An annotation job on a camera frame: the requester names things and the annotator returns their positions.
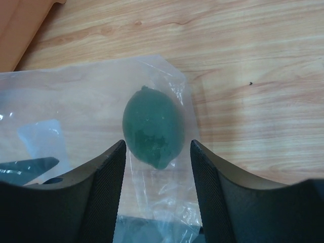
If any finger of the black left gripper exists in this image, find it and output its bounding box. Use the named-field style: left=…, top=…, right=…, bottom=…
left=1, top=157, right=59, bottom=186

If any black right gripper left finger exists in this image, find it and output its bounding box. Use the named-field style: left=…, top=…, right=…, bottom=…
left=1, top=140, right=126, bottom=242

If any green fake lime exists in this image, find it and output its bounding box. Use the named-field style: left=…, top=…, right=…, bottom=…
left=123, top=86, right=185, bottom=170

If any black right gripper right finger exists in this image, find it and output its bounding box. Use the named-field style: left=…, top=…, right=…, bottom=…
left=190, top=140, right=323, bottom=242

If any blue zip top bag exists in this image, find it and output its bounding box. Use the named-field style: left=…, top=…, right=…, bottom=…
left=1, top=55, right=201, bottom=242

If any orange plastic basket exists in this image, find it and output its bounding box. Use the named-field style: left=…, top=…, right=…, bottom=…
left=1, top=0, right=66, bottom=72

